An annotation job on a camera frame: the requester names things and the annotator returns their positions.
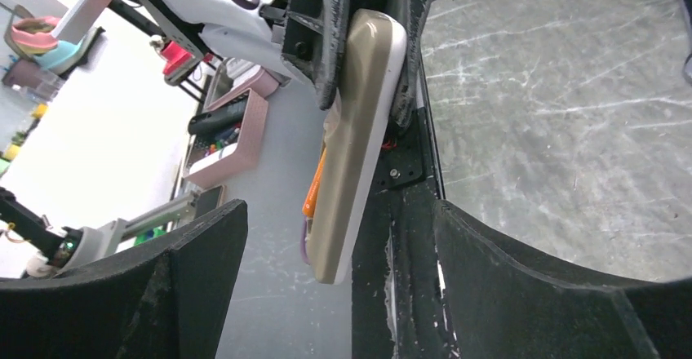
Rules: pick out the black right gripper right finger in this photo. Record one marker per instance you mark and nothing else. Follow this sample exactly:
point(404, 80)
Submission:
point(510, 300)

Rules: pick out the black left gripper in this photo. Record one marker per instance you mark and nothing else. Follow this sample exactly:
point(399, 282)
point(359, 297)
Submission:
point(311, 36)

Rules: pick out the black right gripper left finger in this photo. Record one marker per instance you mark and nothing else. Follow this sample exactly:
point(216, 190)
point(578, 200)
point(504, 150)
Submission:
point(166, 298)

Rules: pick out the white remote control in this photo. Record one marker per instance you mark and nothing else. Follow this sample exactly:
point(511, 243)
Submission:
point(354, 131)

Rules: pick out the orange AAA battery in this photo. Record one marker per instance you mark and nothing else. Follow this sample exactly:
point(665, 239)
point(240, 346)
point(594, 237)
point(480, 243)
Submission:
point(310, 201)

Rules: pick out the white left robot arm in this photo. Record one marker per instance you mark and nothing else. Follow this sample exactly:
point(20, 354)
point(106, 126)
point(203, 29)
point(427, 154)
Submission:
point(235, 28)

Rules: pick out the black remote in bin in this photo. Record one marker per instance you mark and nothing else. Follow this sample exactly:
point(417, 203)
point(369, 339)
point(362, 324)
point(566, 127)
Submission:
point(218, 119)

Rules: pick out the pink storage bin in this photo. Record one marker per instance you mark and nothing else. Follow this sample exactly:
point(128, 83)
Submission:
point(214, 157)

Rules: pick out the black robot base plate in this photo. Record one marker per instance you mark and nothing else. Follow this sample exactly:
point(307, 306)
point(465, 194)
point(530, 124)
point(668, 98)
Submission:
point(397, 305)

